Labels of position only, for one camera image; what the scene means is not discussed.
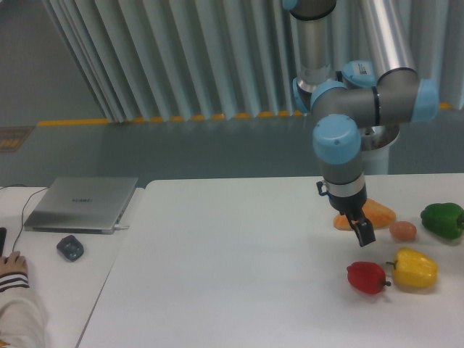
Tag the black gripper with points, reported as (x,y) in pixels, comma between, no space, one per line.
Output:
(349,200)

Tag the orange triangular bread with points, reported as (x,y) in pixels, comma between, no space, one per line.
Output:
(377,213)

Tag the cream striped sleeve forearm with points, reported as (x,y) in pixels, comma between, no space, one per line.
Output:
(22,318)

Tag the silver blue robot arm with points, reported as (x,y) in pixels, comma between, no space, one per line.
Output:
(341,110)

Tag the person's hand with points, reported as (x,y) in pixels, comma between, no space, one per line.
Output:
(14,263)

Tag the brown egg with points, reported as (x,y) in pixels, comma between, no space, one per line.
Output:
(403,231)

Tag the red bell pepper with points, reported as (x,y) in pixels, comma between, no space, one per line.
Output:
(367,277)

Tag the yellow bell pepper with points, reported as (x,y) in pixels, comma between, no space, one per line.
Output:
(413,268)

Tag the green bell pepper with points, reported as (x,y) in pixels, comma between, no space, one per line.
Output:
(443,219)

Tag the silver laptop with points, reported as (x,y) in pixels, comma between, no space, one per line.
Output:
(82,205)

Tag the folded grey partition screen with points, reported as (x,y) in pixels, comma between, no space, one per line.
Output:
(169,59)

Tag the black phone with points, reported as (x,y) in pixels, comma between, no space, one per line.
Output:
(3,235)

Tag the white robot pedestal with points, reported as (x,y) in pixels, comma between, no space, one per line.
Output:
(376,142)

